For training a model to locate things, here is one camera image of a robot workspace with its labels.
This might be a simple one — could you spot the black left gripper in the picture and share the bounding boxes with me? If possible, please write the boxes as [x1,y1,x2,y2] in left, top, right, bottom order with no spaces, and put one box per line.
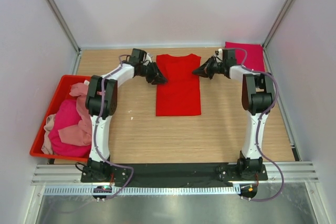
[139,62,167,85]

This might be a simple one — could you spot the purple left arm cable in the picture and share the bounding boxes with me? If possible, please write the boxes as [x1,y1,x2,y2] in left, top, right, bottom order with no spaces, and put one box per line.
[90,55,136,200]

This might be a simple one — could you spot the white slotted cable duct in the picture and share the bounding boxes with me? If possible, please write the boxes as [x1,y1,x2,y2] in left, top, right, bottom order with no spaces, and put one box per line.
[44,185,240,196]

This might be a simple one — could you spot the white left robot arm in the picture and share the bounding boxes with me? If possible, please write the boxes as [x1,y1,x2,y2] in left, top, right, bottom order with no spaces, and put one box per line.
[81,48,167,183]

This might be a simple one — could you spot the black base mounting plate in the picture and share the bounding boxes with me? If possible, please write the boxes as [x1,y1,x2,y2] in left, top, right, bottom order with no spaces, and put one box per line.
[80,162,268,188]

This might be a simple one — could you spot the magenta t shirt in bin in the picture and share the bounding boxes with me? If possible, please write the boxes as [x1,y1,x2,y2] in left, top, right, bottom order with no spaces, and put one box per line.
[49,99,91,158]

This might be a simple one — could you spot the beige t shirt in bin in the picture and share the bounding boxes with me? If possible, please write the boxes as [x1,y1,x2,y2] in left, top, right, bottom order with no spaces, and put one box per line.
[41,114,56,155]

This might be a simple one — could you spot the red plastic bin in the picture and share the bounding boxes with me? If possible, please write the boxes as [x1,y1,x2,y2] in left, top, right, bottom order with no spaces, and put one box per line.
[30,75,91,162]

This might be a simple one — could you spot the red t shirt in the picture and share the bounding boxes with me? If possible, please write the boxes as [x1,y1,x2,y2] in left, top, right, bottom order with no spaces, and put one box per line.
[156,54,202,116]

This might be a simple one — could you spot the light pink t shirt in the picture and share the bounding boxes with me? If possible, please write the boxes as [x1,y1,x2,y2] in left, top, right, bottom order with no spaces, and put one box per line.
[58,80,92,146]

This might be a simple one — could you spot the left aluminium frame post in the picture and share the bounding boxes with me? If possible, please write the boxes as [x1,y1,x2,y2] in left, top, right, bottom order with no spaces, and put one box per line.
[46,0,81,54]

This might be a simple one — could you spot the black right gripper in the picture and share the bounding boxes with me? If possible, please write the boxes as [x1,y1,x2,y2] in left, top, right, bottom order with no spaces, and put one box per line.
[192,57,226,80]

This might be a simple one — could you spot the right aluminium frame post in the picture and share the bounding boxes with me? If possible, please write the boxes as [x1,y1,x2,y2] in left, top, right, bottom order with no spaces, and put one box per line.
[262,0,295,49]

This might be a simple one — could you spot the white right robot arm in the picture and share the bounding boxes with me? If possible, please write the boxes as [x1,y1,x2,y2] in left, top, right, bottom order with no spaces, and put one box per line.
[192,48,277,181]

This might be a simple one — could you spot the aluminium frame post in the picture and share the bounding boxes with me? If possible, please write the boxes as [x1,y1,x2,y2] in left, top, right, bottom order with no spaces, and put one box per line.
[46,0,81,54]
[262,0,295,49]

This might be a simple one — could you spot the folded magenta t shirt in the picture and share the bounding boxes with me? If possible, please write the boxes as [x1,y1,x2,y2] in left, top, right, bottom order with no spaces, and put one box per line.
[225,42,265,72]

